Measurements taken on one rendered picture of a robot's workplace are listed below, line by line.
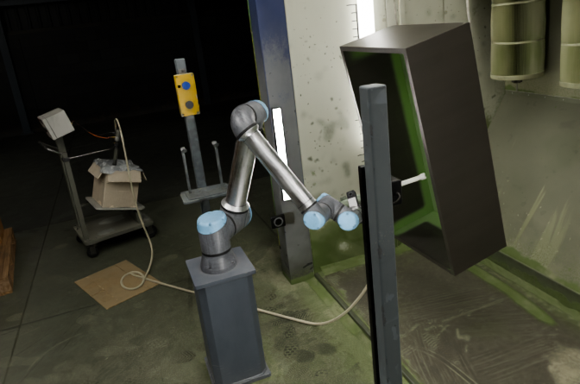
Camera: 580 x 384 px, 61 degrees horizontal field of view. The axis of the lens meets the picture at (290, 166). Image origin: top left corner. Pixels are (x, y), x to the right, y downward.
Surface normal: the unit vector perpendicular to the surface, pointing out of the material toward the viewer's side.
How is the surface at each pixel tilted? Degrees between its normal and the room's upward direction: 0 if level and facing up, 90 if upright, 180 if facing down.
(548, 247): 57
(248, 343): 90
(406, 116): 90
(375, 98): 90
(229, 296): 90
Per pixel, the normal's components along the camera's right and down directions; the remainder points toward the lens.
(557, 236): -0.84, -0.35
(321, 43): 0.35, 0.24
